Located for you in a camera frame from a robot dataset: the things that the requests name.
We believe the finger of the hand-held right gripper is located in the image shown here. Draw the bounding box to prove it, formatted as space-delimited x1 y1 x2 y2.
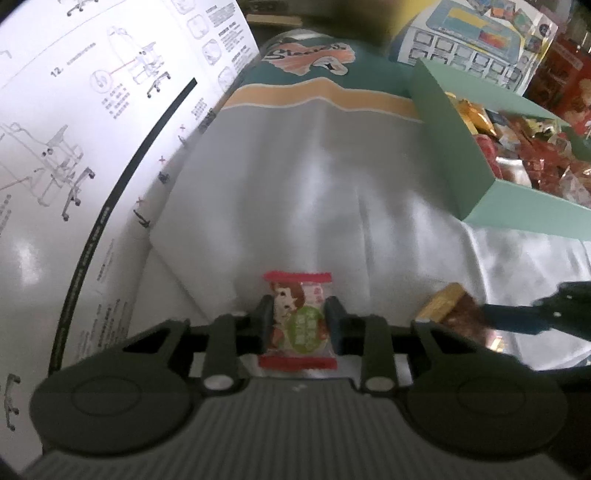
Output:
478 281 591 344

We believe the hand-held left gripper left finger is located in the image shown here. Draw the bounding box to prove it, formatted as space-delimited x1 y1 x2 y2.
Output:
99 294 275 397

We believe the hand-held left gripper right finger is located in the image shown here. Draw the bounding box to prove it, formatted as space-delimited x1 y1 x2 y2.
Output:
324 295 532 398

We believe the cartoon print candy packet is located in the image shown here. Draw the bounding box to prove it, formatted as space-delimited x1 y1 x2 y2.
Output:
259 271 337 370

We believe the brown gold snack packet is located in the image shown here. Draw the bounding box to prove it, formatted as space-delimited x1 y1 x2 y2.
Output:
414 282 492 347

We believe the pile of snack packets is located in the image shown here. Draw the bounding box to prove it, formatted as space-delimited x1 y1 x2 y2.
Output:
445 92 591 206

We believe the green cardboard box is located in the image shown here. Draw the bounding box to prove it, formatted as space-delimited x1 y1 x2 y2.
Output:
409 58 591 243

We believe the printed blanket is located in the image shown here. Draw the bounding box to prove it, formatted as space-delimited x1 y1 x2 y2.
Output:
136 30 591 384

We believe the red cookie tin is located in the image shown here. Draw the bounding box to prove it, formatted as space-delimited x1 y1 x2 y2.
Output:
524 28 591 139

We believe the white instruction sheet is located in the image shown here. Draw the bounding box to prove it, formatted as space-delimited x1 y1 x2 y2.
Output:
0 0 262 462

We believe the yellow white toy box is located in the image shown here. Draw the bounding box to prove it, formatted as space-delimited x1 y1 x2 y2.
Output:
388 0 559 95

